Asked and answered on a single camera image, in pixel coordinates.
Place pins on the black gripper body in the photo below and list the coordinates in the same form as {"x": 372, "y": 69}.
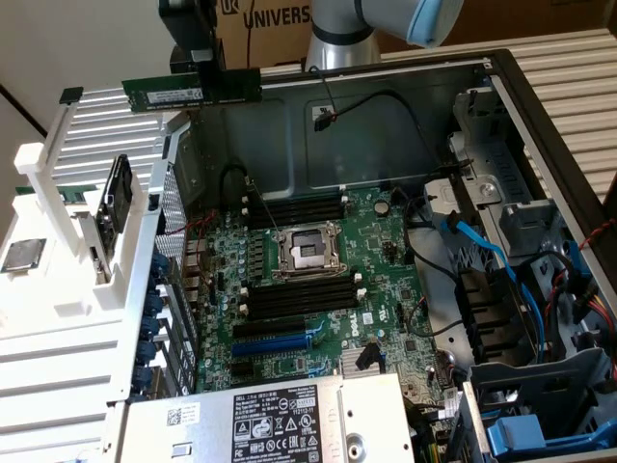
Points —
{"x": 185, "y": 24}

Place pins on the green RAM stick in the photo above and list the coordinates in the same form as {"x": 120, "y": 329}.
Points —
{"x": 164, "y": 94}
{"x": 77, "y": 194}

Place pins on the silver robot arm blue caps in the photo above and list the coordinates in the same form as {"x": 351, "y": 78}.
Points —
{"x": 337, "y": 38}

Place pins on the black RAM slot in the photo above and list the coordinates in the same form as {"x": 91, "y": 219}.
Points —
{"x": 303, "y": 294}
{"x": 299, "y": 200}
{"x": 303, "y": 288}
{"x": 299, "y": 206}
{"x": 299, "y": 212}
{"x": 303, "y": 308}
{"x": 303, "y": 301}

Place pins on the brown cardboard box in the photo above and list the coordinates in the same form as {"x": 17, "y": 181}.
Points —
{"x": 279, "y": 29}

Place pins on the small black cap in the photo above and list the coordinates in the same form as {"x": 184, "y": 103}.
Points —
{"x": 71, "y": 95}

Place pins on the thin metal locking lever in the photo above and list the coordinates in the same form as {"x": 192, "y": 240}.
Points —
{"x": 265, "y": 207}

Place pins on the black graphics card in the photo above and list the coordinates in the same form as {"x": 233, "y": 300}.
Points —
{"x": 116, "y": 198}

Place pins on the silver network port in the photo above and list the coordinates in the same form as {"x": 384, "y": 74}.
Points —
{"x": 195, "y": 247}

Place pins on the open grey PC case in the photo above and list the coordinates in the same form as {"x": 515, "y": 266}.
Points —
{"x": 366, "y": 140}

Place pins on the silver port block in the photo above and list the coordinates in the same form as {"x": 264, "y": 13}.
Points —
{"x": 196, "y": 263}

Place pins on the blue card retention clip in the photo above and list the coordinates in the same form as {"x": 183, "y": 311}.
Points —
{"x": 154, "y": 304}
{"x": 150, "y": 329}
{"x": 142, "y": 377}
{"x": 161, "y": 266}
{"x": 146, "y": 353}

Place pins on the silver CPU socket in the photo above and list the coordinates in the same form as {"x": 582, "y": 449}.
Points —
{"x": 308, "y": 251}

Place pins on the silver USB port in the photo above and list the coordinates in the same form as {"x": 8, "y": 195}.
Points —
{"x": 194, "y": 301}
{"x": 192, "y": 282}

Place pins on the silver coin battery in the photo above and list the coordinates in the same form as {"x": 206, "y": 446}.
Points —
{"x": 383, "y": 207}

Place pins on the green motherboard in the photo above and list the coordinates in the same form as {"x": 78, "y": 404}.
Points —
{"x": 376, "y": 270}

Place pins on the long black expansion slot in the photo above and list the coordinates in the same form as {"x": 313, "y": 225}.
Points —
{"x": 270, "y": 328}

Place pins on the silver CPU chip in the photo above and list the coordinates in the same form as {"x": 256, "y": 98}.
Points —
{"x": 21, "y": 254}

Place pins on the white parts rack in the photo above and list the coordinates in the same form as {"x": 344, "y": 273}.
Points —
{"x": 72, "y": 299}

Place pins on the blue expansion slot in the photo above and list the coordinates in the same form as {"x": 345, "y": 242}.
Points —
{"x": 270, "y": 345}

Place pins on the silver finned heatsink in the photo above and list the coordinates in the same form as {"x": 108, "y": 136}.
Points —
{"x": 351, "y": 361}

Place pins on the grey power supply unit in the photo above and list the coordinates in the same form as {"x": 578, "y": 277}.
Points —
{"x": 270, "y": 424}

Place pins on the black fan shroud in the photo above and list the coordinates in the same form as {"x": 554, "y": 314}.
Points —
{"x": 487, "y": 313}

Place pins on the grey disk bay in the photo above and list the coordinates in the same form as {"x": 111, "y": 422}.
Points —
{"x": 540, "y": 386}

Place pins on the blue plastic disk carrier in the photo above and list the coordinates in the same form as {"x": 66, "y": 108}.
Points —
{"x": 518, "y": 434}

